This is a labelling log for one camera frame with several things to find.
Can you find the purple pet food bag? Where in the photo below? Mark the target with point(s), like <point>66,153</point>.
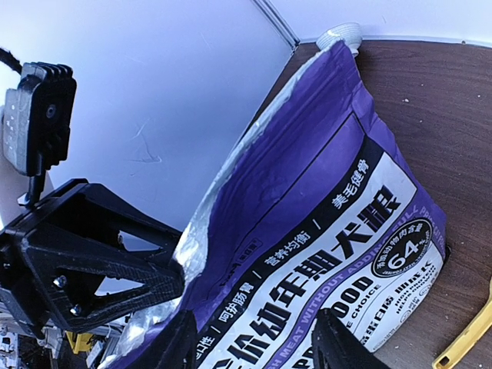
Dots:
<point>315,208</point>

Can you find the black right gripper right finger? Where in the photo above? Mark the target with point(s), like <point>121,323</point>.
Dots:
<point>335,347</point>

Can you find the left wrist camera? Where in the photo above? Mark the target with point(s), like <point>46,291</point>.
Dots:
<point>36,123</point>

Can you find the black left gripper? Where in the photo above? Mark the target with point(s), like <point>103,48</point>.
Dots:
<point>121,261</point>

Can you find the pale ribbed ceramic cup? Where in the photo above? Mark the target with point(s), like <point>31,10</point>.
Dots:
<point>350,33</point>

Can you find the aluminium corner post left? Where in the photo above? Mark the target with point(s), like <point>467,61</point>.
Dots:
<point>278,22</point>

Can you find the yellow plastic food scoop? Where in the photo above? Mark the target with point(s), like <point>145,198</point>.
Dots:
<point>466,340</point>

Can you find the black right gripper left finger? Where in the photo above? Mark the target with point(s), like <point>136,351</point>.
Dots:
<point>169,344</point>

